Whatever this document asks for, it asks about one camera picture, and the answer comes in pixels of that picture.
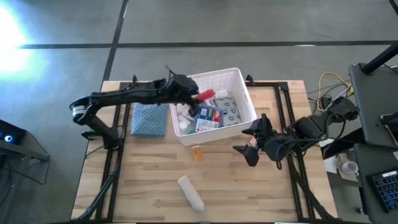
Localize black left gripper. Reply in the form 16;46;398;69
167;73;201;118

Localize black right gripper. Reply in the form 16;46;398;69
233;113;276;167

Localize red tube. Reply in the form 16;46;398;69
194;88;216;101

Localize blue first aid kit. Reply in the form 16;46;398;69
194;105;225;133

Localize white wipes pack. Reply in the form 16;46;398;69
214;96;243;128

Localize beige bandage roll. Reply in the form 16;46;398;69
177;175;205;213

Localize white plastic woven basket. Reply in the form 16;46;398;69
169;67;258;147

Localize blue patterned cloth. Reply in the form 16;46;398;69
130;102;169;138

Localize orange pill bottle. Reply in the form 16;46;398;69
191;144;203;161

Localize white paper napkin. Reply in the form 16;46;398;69
325;152;358;183

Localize white cup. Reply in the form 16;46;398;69
341;161;360;177

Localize dark grey desk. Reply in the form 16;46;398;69
348;63;398;149

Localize black keyboard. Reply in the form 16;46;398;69
368;169;398;214

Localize black pole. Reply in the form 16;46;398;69
360;42;398;75

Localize black device blue light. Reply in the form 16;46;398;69
0;119;27;146

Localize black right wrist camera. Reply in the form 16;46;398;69
264;135;295;170

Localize black metal table frame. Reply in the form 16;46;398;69
70;74;340;222

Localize yellow cable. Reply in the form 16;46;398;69
317;71;355;110

